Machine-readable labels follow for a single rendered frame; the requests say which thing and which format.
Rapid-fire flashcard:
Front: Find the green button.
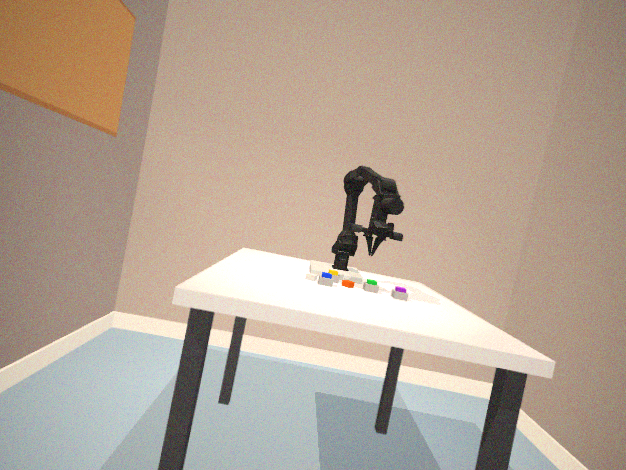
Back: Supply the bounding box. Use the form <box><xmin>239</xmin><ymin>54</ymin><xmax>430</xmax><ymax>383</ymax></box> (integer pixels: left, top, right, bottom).
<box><xmin>363</xmin><ymin>279</ymin><xmax>379</xmax><ymax>293</ymax></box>

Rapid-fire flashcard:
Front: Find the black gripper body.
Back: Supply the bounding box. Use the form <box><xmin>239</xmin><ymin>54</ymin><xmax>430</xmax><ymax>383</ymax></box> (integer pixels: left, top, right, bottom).
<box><xmin>349</xmin><ymin>212</ymin><xmax>403</xmax><ymax>241</ymax></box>

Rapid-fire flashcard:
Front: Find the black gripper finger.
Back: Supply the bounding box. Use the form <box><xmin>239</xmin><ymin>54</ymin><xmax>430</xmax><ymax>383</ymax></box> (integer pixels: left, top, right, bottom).
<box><xmin>371</xmin><ymin>237</ymin><xmax>386</xmax><ymax>256</ymax></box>
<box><xmin>363</xmin><ymin>235</ymin><xmax>373</xmax><ymax>256</ymax></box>

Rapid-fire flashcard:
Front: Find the blue button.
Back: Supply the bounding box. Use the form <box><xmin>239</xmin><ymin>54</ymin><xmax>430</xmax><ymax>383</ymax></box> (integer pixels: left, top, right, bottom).
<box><xmin>318</xmin><ymin>272</ymin><xmax>334</xmax><ymax>287</ymax></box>

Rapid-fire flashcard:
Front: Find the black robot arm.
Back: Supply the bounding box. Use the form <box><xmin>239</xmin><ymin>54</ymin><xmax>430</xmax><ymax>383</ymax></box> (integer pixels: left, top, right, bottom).
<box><xmin>331</xmin><ymin>166</ymin><xmax>404</xmax><ymax>271</ymax></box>

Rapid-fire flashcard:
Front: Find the purple button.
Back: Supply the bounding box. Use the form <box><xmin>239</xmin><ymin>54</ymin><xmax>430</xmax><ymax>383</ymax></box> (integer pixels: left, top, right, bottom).
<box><xmin>390</xmin><ymin>286</ymin><xmax>408</xmax><ymax>301</ymax></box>

